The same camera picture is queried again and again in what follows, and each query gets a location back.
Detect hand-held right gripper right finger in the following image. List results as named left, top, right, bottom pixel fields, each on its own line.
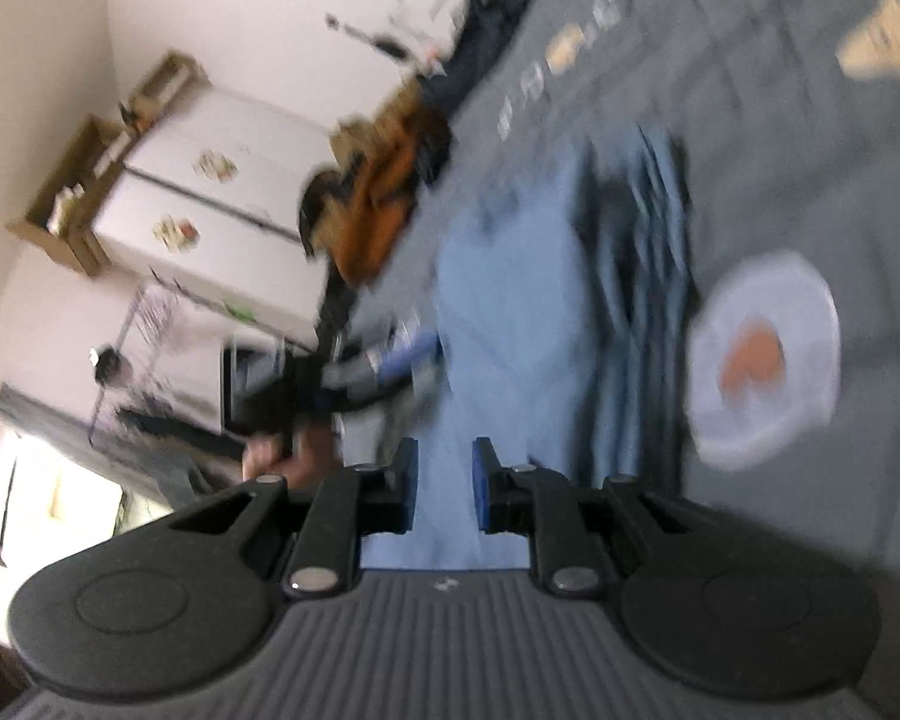
left=471, top=436, right=721, bottom=599

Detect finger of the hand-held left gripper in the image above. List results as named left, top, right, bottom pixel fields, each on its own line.
left=321, top=328, right=452, bottom=419

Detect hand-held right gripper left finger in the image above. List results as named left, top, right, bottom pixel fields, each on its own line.
left=169, top=436, right=419, bottom=601

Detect light blue pants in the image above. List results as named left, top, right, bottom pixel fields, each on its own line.
left=360, top=124, right=702, bottom=571

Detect person's left hand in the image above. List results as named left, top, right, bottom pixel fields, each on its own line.
left=242, top=420, right=347, bottom=497

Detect black garment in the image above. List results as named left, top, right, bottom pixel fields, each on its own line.
left=313, top=270, right=362, bottom=362

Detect orange sweater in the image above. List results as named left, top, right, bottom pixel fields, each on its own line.
left=337, top=131, right=437, bottom=287

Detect white wardrobe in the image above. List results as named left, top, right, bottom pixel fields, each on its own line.
left=90, top=82, right=338, bottom=350

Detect brown fleece jacket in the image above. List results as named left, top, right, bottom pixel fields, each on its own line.
left=296, top=82, right=452, bottom=265

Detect open cardboard box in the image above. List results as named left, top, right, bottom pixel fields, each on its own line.
left=6, top=51, right=212, bottom=280

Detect navy garment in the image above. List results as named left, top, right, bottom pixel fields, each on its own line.
left=420, top=0, right=546, bottom=122

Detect grey quilted blanket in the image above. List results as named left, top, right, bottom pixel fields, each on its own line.
left=330, top=0, right=900, bottom=571

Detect black wall device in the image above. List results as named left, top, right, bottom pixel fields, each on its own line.
left=325, top=11, right=407, bottom=62

